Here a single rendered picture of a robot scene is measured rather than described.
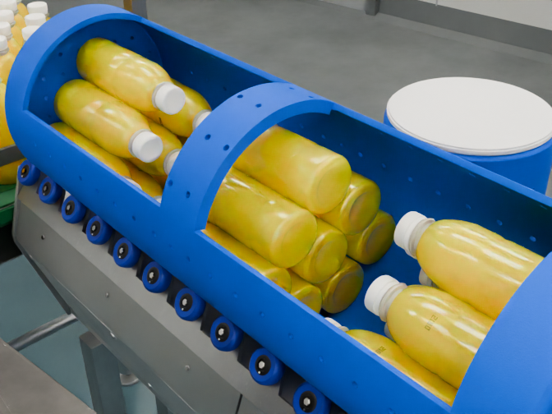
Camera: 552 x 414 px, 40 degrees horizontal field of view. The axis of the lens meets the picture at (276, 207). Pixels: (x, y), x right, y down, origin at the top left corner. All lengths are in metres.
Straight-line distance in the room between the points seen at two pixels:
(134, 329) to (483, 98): 0.70
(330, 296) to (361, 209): 0.11
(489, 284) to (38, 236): 0.83
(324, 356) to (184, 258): 0.22
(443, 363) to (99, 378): 0.92
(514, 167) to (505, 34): 3.32
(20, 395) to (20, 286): 1.86
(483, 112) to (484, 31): 3.28
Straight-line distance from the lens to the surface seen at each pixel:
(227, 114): 0.85
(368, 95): 3.84
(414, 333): 0.71
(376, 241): 0.96
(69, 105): 1.13
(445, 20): 4.69
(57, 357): 2.39
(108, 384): 1.53
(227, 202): 0.86
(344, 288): 0.95
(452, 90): 1.39
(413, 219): 0.77
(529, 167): 1.25
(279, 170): 0.85
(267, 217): 0.82
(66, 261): 1.25
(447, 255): 0.72
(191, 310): 0.98
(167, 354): 1.06
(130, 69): 1.08
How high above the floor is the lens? 1.60
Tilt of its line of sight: 33 degrees down
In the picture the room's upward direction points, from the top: 1 degrees counter-clockwise
